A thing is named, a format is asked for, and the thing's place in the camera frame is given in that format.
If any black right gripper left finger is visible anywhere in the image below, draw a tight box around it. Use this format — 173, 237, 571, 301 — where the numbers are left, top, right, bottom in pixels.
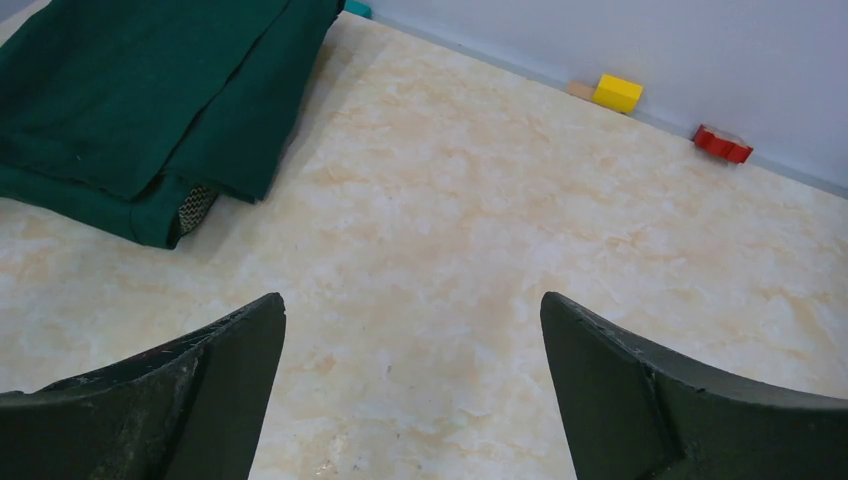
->
1, 293, 286, 479

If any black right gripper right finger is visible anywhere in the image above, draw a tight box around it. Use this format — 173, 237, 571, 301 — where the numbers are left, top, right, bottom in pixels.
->
540, 292, 847, 479

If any dark green surgical drape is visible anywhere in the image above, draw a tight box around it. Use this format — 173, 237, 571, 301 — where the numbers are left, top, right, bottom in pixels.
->
1, 0, 344, 249

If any metal mesh instrument tray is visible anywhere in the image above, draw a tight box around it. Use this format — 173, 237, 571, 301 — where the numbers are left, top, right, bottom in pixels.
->
177, 186, 218, 236

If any red toy block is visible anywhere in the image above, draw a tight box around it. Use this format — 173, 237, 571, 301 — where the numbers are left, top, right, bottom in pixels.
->
692, 124, 754, 164

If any yellow wooden block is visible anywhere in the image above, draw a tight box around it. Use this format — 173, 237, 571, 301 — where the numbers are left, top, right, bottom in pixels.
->
591, 74, 643, 114

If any tan wooden block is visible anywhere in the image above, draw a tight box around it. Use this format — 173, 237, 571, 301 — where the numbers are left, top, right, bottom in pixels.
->
565, 80, 595, 102

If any teal block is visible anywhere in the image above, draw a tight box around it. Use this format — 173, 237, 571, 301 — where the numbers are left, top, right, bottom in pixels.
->
344, 0, 373, 19

